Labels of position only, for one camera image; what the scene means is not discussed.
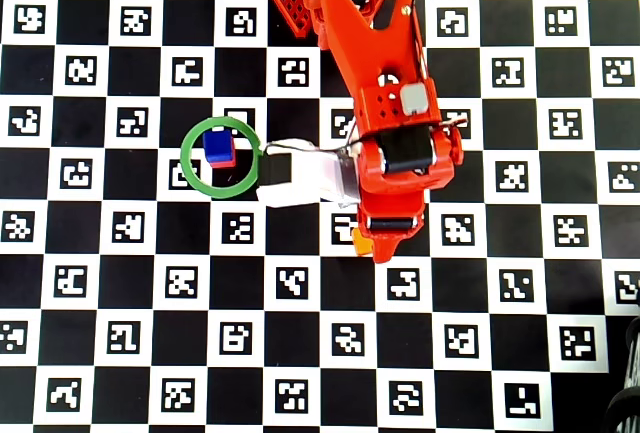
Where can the grey square wrist block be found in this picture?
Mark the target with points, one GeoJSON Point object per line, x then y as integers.
{"type": "Point", "coordinates": [413, 99]}

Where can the blue cube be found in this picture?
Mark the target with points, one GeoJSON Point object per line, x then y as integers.
{"type": "Point", "coordinates": [218, 145]}

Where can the black tripod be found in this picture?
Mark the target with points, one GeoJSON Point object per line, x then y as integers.
{"type": "Point", "coordinates": [625, 413]}

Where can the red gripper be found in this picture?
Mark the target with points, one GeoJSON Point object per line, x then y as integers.
{"type": "Point", "coordinates": [391, 226]}

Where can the orange cube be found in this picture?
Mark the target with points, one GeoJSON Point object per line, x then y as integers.
{"type": "Point", "coordinates": [361, 245]}

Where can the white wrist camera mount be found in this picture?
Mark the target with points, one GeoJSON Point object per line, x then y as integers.
{"type": "Point", "coordinates": [310, 178]}

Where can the red robot arm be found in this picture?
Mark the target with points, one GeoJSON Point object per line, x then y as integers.
{"type": "Point", "coordinates": [350, 28]}

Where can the checkerboard marker mat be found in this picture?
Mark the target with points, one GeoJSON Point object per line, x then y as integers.
{"type": "Point", "coordinates": [320, 303]}

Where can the red cube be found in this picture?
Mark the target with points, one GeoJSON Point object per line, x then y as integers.
{"type": "Point", "coordinates": [225, 164]}

